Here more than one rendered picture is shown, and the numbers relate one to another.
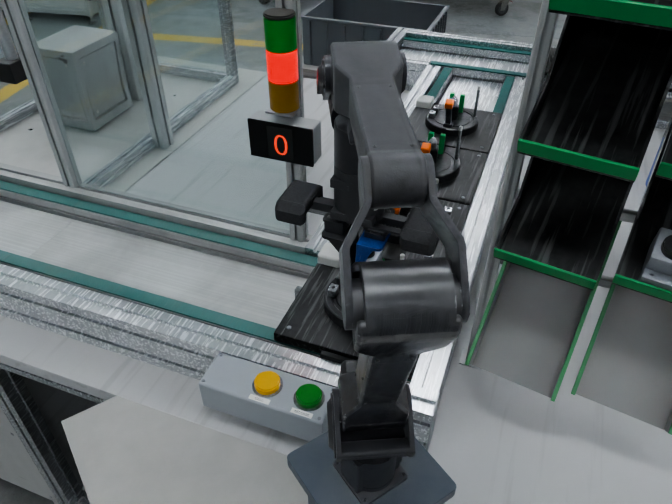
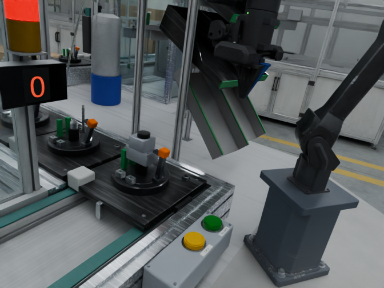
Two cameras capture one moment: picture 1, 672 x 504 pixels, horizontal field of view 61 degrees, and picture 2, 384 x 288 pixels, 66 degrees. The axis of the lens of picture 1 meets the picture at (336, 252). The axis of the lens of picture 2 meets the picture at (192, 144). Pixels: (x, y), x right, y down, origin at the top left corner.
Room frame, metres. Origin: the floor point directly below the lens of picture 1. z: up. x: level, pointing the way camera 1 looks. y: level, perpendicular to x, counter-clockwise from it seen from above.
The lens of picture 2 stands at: (0.52, 0.55, 1.36)
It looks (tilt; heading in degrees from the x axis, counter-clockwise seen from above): 23 degrees down; 280
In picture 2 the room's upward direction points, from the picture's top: 8 degrees clockwise
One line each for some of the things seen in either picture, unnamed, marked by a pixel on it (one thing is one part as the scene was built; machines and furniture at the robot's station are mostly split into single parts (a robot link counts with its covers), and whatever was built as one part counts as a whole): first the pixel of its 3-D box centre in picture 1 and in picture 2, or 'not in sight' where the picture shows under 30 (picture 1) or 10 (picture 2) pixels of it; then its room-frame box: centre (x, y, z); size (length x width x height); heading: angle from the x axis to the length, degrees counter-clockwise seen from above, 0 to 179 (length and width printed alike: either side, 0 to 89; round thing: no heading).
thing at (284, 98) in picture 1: (284, 93); (24, 35); (0.91, 0.09, 1.28); 0.05 x 0.05 x 0.05
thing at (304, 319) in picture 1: (363, 307); (140, 182); (0.74, -0.05, 0.96); 0.24 x 0.24 x 0.02; 69
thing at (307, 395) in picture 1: (309, 397); (212, 224); (0.54, 0.04, 0.96); 0.04 x 0.04 x 0.02
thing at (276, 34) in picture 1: (280, 32); not in sight; (0.91, 0.09, 1.38); 0.05 x 0.05 x 0.05
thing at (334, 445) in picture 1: (369, 422); (318, 147); (0.37, -0.04, 1.15); 0.09 x 0.07 x 0.06; 95
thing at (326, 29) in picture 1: (375, 35); not in sight; (2.87, -0.19, 0.73); 0.62 x 0.42 x 0.23; 69
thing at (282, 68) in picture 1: (282, 63); (21, 3); (0.91, 0.09, 1.33); 0.05 x 0.05 x 0.05
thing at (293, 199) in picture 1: (359, 194); (256, 36); (0.53, -0.03, 1.33); 0.19 x 0.06 x 0.08; 69
